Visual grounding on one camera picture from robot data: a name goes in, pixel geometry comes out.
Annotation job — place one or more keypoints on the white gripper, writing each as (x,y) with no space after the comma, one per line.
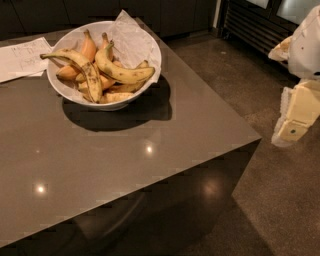
(306,50)

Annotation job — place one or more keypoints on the spotted yellow banana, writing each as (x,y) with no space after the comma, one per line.
(121,74)

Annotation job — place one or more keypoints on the banana under right banana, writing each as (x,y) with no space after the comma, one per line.
(122,88)

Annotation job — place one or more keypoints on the banana bottom of bowl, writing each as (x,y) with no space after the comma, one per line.
(115,97)

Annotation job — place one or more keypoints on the long spotted banana left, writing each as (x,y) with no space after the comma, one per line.
(84,65)

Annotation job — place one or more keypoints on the orange banana back left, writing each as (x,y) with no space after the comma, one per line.
(88,47)

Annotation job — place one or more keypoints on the orange banana left low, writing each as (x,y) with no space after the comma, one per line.
(67,73)

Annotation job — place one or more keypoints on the white ceramic bowl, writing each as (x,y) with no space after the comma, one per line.
(67,89)

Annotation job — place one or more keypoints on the white paper napkin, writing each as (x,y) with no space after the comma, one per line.
(133,44)

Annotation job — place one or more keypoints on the white printed paper sheet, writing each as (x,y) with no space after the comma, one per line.
(23,59)

